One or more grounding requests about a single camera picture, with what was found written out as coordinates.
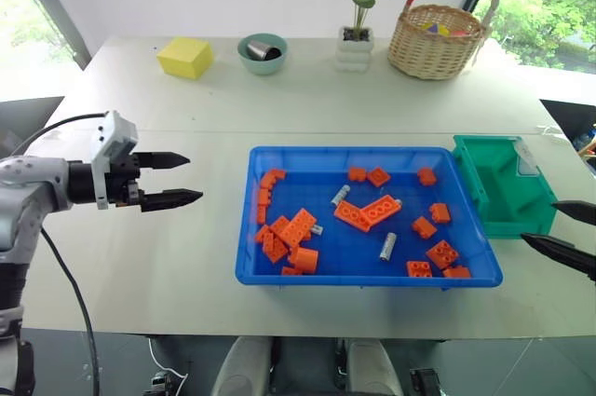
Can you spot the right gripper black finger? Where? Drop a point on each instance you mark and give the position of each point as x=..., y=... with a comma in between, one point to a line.
x=568, y=254
x=582, y=211

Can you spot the green plastic bin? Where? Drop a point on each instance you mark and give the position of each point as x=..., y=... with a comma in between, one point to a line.
x=507, y=200

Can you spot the grey rounded shape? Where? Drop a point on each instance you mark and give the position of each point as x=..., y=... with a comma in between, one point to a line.
x=242, y=368
x=372, y=368

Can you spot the metal cup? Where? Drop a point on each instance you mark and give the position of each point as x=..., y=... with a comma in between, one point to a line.
x=257, y=49

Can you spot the teal ceramic bowl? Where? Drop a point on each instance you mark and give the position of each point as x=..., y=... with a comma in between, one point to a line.
x=261, y=67

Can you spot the yellow foam block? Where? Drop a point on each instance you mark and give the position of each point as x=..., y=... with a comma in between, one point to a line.
x=184, y=58

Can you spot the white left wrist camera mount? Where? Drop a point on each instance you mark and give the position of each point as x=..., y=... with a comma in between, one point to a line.
x=112, y=132

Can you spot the red toy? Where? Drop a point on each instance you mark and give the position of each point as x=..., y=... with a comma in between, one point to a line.
x=458, y=34

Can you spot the purple and yellow toy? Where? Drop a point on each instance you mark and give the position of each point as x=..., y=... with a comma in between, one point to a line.
x=434, y=28

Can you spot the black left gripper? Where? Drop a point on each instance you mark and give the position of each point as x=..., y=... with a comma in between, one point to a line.
x=123, y=181

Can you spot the white plant pot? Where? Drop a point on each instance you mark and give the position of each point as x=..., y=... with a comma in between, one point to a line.
x=355, y=53

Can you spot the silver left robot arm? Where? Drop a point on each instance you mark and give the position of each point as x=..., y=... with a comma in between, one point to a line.
x=28, y=181

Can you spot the blue plastic tray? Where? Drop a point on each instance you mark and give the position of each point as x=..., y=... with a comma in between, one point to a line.
x=354, y=247

